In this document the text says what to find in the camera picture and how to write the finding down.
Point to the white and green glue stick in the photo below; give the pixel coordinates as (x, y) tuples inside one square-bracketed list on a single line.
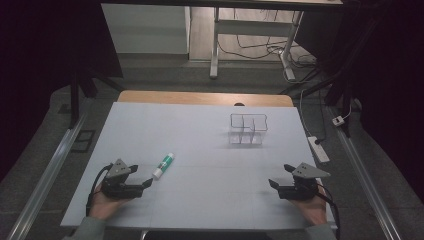
[(163, 166)]

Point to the person's right hand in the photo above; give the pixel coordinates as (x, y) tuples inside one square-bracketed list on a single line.
[(313, 208)]

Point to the person's left hand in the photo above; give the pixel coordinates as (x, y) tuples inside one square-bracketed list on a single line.
[(105, 206)]

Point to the aluminium floor rail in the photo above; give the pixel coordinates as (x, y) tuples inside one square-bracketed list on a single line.
[(46, 176), (366, 186)]

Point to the clear plastic compartment organizer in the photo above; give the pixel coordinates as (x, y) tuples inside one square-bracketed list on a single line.
[(248, 130)]

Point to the white desk frame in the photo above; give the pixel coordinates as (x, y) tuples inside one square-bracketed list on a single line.
[(253, 27)]

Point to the white cabinet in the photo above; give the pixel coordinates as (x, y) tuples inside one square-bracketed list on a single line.
[(146, 28)]

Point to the white table cover sheet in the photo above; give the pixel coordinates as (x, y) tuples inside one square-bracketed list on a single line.
[(206, 173)]

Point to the dark curtain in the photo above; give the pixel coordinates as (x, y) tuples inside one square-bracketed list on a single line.
[(393, 83), (40, 66)]

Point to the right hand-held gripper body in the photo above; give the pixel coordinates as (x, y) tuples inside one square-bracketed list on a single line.
[(305, 181)]

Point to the black metal stand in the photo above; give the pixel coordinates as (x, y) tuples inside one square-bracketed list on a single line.
[(75, 100), (340, 90)]

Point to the white power strip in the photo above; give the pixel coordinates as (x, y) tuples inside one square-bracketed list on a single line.
[(318, 149)]

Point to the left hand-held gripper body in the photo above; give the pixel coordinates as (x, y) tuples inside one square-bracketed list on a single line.
[(116, 170)]

